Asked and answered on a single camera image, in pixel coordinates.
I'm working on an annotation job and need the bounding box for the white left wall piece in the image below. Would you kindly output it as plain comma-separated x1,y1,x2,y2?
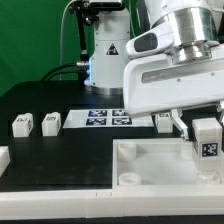
0,146,10,177

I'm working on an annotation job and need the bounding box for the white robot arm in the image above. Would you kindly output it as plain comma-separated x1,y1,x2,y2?
85,0,224,134

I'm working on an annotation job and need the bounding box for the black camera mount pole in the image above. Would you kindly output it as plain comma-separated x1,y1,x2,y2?
69,0,97,66

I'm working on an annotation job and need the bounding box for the black cable bundle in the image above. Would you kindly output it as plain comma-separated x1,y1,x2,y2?
40,62,88,82

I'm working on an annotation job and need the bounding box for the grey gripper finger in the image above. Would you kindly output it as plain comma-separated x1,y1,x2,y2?
216,100,224,125

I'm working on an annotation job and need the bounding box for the white cable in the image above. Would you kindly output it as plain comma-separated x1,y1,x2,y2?
58,0,78,81

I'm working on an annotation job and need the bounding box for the white marker sheet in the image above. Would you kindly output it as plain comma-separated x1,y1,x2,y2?
63,109,153,129

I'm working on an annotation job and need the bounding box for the white front wall rail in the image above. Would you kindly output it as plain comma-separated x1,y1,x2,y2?
0,185,224,220

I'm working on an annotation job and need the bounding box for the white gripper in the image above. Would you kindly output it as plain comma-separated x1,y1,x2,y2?
123,28,224,141

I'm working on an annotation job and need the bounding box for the white square tabletop part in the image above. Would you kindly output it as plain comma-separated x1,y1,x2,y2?
112,138,224,189

